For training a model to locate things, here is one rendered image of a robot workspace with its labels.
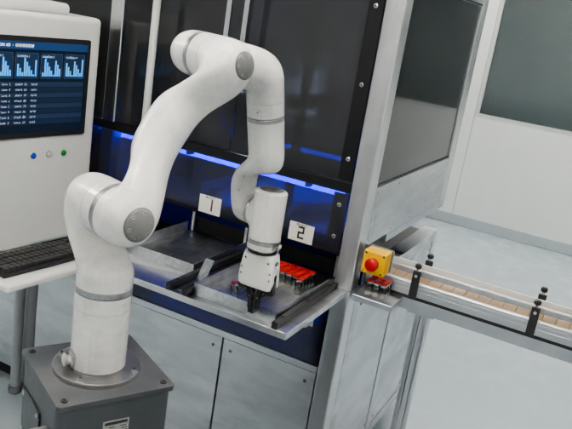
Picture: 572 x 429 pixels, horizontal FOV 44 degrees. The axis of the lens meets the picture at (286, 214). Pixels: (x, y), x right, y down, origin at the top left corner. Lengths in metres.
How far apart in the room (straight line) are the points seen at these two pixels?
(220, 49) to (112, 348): 0.66
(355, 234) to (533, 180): 4.63
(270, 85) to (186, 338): 1.18
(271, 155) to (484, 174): 5.13
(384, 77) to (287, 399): 1.09
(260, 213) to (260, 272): 0.16
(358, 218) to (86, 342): 0.93
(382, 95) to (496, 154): 4.68
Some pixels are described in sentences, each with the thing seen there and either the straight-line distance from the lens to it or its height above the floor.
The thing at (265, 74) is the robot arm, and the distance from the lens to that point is 1.63.
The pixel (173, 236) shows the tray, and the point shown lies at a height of 0.88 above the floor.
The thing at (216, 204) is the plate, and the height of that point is 1.03.
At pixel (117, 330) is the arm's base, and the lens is 1.56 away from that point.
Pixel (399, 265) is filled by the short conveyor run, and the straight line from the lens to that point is 2.25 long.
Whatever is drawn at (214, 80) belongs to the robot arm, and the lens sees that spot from 1.47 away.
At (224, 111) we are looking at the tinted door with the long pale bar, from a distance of 2.30.
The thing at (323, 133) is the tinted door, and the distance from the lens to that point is 2.14.
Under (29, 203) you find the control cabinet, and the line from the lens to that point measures 2.43.
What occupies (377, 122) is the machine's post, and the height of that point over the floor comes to 1.40.
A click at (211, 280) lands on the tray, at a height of 0.90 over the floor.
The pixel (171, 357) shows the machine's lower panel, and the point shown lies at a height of 0.43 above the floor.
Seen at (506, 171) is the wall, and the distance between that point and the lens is 6.69.
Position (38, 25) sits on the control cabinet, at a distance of 2.33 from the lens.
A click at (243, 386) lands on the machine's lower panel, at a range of 2.49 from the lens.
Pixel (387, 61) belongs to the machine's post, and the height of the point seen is 1.58.
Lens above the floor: 1.67
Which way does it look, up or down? 16 degrees down
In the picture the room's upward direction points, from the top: 9 degrees clockwise
